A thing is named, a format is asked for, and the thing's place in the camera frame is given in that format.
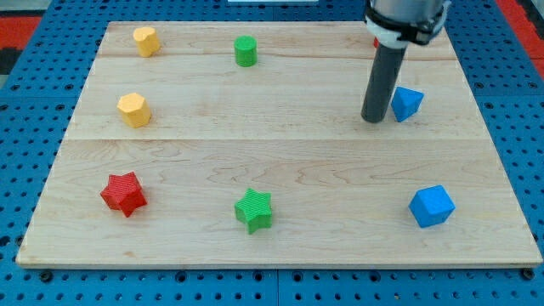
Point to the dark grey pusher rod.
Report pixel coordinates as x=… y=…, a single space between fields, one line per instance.
x=384 y=72

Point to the blue triangle block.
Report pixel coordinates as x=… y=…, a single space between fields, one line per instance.
x=405 y=103

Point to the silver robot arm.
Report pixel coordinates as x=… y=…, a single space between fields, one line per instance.
x=396 y=24

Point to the green cylinder block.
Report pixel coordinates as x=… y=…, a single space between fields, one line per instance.
x=246 y=51

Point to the blue cube block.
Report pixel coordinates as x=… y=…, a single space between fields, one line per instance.
x=431 y=206

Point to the green star block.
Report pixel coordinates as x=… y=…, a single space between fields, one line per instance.
x=254 y=210

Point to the wooden board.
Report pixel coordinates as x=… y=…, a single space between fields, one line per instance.
x=290 y=126

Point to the yellow heart block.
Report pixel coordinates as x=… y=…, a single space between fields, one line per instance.
x=147 y=41

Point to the yellow hexagon block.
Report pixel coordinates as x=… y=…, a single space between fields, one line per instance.
x=134 y=110

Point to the red star block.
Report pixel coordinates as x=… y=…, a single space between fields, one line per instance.
x=123 y=193

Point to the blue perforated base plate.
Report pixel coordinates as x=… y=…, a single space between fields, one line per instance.
x=47 y=49

